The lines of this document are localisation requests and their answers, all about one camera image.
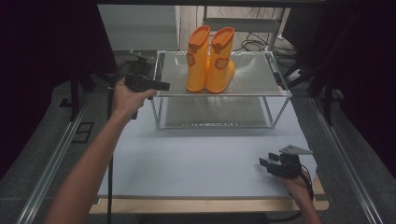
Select person's right hand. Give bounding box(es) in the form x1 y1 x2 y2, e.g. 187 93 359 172
277 167 313 203

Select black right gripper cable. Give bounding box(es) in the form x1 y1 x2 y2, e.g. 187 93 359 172
267 164 315 223

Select dark curtain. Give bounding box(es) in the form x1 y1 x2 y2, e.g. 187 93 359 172
281 0 396 175
0 0 120 181

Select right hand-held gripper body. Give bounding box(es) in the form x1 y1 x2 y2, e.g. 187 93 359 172
273 144 314 180

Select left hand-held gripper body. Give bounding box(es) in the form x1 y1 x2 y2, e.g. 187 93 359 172
123 50 157 93

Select white table mat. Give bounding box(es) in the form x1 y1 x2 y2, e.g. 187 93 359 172
97 87 318 200

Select metal frame shoe rack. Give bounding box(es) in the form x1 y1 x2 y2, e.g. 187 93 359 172
148 49 293 131

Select aluminium rail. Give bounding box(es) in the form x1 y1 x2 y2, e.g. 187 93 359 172
15 92 92 224
310 96 385 224

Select grey panel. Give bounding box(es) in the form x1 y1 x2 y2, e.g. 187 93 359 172
97 4 182 52

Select black stand legs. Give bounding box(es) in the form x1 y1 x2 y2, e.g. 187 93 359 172
282 52 344 127
58 69 123 123

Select yellow duck rain boot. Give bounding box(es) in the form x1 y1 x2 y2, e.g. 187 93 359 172
185 24 212 93
205 26 236 94

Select person's left hand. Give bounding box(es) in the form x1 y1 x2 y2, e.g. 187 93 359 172
111 76 159 119

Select grey metal stand frame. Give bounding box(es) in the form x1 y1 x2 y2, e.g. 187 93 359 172
201 5 287 52

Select black floor cables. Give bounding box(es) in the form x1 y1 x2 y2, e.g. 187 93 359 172
195 5 302 63

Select black floor bracket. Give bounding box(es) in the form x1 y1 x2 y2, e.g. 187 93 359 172
71 121 95 145

